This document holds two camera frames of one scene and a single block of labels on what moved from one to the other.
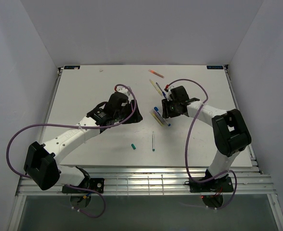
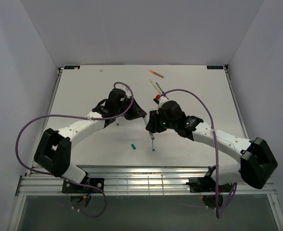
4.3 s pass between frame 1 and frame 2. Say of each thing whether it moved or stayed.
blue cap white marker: moved
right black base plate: stayed
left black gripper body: stayed
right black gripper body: moved
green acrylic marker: stayed
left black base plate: stayed
